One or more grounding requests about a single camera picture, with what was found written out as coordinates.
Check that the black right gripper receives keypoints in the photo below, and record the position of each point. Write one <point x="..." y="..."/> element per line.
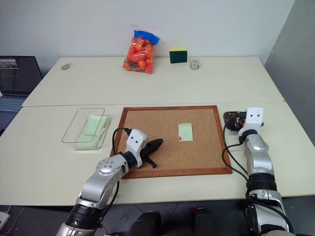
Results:
<point x="237" y="123"/>

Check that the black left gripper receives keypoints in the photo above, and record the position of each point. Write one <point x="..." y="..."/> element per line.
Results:
<point x="145" y="150"/>

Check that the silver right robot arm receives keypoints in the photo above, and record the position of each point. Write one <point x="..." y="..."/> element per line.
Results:
<point x="261" y="159"/>

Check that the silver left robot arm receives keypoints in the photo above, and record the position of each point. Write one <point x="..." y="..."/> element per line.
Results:
<point x="103" y="182"/>

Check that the green sticky note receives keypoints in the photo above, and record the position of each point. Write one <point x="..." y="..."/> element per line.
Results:
<point x="186" y="130"/>

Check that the clear plastic box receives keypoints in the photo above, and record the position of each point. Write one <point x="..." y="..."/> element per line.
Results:
<point x="73" y="132"/>

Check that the wood-framed cork board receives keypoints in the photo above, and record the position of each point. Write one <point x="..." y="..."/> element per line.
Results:
<point x="172" y="157"/>

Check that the stack of green notes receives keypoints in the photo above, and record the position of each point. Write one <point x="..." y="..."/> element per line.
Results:
<point x="92" y="130"/>

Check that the small clear glass cup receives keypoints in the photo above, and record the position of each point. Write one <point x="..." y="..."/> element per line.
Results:
<point x="194" y="64"/>

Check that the dark rounded shape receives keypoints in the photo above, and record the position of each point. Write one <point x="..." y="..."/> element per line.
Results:
<point x="201" y="221"/>
<point x="146" y="225"/>

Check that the green and yellow sponge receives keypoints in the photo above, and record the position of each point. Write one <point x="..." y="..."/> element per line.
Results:
<point x="178" y="57"/>

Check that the bag of orange fruit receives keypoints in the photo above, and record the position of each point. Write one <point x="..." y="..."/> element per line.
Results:
<point x="140" y="56"/>

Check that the small clear tape roll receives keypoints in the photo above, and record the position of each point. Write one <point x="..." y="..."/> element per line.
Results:
<point x="65" y="67"/>

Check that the dark laptop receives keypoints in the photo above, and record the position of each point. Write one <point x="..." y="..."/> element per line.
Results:
<point x="17" y="78"/>

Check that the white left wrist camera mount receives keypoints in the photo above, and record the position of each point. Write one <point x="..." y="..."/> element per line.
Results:
<point x="135" y="143"/>

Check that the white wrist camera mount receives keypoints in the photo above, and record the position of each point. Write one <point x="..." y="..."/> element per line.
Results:
<point x="135" y="143"/>
<point x="255" y="117"/>

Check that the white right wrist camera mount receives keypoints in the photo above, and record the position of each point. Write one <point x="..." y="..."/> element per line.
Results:
<point x="255" y="117"/>

